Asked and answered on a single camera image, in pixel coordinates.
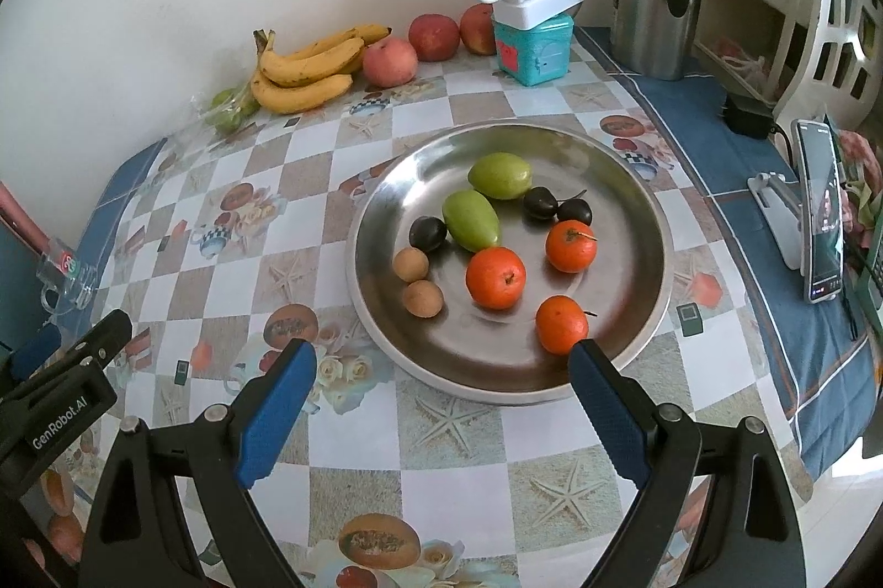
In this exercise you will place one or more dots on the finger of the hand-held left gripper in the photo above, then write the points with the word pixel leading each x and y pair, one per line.
pixel 90 336

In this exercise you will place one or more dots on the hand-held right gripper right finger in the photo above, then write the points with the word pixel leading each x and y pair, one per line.
pixel 614 415

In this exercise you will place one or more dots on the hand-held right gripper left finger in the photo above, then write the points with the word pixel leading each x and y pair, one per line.
pixel 276 415

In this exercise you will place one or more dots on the round steel plate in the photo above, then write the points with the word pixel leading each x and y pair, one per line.
pixel 483 367

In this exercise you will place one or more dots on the orange tangerine with stem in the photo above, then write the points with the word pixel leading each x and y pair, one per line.
pixel 571 248

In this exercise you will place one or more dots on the round brown longan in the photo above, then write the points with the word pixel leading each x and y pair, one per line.
pixel 422 298
pixel 412 265

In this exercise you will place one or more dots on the dark purple plum with stem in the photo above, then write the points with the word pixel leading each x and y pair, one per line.
pixel 574 212

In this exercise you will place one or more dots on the large green jujube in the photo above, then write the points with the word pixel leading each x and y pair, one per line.
pixel 471 221
pixel 500 176

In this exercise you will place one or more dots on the pile of small green fruits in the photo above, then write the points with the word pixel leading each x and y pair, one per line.
pixel 229 116

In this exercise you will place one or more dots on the glass mug with red label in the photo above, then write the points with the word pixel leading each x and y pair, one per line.
pixel 69 277

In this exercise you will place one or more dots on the dark blue furniture panel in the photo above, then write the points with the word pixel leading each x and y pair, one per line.
pixel 14 284

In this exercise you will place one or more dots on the pink board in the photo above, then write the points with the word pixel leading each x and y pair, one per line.
pixel 21 219

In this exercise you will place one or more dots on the checkered printed tablecloth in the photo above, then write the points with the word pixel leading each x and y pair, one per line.
pixel 227 160

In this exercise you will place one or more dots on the clear plastic fruit tray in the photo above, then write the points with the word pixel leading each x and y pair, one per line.
pixel 207 108

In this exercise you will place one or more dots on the white phone stand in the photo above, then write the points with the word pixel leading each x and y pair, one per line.
pixel 779 201

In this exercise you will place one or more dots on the smartphone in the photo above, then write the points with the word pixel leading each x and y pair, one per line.
pixel 821 215

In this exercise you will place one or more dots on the yellow banana bunch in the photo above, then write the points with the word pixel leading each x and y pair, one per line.
pixel 296 94

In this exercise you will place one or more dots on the black power adapter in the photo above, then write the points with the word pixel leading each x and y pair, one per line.
pixel 748 115

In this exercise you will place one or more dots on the floral cloth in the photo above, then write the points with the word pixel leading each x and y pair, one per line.
pixel 859 167

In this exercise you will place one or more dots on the red apple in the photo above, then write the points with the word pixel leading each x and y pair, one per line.
pixel 477 29
pixel 390 63
pixel 433 36

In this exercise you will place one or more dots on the teal toy box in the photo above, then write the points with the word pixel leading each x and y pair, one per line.
pixel 534 53

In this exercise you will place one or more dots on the white plastic chair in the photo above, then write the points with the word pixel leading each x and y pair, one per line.
pixel 838 22

